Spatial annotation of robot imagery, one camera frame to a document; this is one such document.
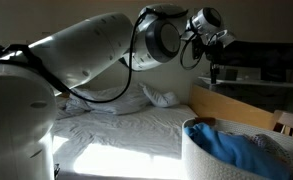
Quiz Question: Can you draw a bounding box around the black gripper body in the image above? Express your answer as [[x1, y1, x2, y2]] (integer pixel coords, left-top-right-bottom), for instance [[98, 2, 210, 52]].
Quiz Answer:
[[191, 34, 224, 66]]

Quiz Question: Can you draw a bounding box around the blue shirt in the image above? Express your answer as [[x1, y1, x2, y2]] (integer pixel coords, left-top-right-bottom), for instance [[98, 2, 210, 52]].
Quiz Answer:
[[183, 121, 292, 180]]

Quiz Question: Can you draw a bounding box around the white shirt with rainbow print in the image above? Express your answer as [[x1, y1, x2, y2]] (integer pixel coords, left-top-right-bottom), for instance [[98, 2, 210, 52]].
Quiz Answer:
[[249, 133, 293, 168]]

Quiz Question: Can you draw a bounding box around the white woven laundry basket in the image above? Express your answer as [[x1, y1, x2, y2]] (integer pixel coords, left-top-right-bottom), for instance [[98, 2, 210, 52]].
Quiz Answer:
[[181, 116, 293, 180]]

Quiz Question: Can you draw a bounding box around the dark box on desk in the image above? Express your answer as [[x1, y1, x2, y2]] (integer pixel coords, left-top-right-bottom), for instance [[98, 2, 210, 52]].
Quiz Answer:
[[217, 68, 239, 82]]

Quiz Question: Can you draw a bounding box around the wooden bed footboard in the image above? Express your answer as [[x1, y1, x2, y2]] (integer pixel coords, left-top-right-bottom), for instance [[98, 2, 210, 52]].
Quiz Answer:
[[188, 83, 278, 132]]

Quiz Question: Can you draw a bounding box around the white desk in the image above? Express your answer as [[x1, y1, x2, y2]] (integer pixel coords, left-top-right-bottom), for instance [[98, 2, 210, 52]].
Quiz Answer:
[[197, 75, 293, 92]]

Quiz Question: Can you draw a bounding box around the black computer monitor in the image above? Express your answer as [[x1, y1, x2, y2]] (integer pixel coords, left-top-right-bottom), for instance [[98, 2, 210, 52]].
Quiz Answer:
[[215, 40, 293, 83]]

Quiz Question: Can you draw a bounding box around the white pillow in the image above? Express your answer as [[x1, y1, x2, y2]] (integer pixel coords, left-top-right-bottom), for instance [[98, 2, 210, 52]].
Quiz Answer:
[[138, 82, 181, 109]]

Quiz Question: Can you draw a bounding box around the mattress with white sheet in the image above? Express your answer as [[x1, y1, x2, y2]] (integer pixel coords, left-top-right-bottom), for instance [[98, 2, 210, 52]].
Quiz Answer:
[[51, 104, 199, 180]]

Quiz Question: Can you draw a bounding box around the crumpled white duvet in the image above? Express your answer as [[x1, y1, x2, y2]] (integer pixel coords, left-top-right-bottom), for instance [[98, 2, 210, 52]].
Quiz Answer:
[[55, 83, 154, 120]]

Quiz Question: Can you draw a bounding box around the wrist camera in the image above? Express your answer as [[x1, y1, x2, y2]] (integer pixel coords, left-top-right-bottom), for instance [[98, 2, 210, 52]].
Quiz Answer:
[[213, 29, 237, 48]]

